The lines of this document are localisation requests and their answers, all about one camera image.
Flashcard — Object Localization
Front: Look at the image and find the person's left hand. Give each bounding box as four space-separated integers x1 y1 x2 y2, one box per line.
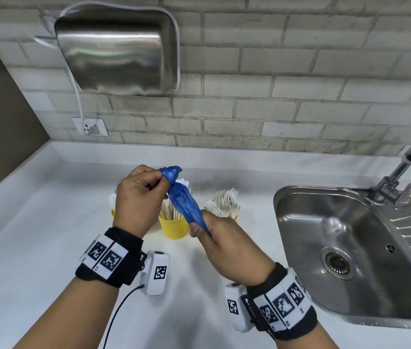
112 164 171 239

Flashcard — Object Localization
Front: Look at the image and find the person's right hand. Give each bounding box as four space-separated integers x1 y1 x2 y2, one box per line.
190 209 277 287

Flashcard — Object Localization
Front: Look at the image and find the stack of white knives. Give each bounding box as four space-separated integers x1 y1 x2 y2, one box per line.
160 179 191 222

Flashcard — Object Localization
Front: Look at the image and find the stack of white forks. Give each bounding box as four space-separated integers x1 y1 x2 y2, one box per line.
203 188 242 219

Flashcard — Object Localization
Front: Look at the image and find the blue plastic bag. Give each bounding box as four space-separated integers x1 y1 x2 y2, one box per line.
158 165 212 237

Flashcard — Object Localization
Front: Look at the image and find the person's left forearm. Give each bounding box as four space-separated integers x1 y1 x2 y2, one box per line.
15 276 121 349

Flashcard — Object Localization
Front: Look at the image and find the black left wristband with markers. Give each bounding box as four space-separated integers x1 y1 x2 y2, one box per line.
75 227 147 288

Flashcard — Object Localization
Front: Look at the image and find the black wristband with markers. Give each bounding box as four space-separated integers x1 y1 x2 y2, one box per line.
241 262 318 341
75 227 147 288

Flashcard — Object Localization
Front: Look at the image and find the black right wristband with markers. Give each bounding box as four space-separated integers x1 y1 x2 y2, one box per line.
241 262 318 341

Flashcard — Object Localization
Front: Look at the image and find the stainless steel sink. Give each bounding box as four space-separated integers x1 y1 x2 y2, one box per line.
273 185 411 331

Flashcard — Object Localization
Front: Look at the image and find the metal faucet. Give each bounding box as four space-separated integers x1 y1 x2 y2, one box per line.
371 127 411 206

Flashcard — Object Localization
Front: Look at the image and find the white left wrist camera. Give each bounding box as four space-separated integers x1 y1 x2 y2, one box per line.
140 250 171 297

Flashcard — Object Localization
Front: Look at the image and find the white wall socket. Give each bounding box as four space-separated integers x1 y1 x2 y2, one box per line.
72 118 109 137

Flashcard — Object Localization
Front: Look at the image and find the black left wrist camera cable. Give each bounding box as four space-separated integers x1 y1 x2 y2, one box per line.
103 284 145 349

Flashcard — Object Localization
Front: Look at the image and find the white plug with cable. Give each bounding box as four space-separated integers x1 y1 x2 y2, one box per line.
33 35 101 136

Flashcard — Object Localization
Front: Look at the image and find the stainless steel wall appliance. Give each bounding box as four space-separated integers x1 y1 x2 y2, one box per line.
54 9 179 97

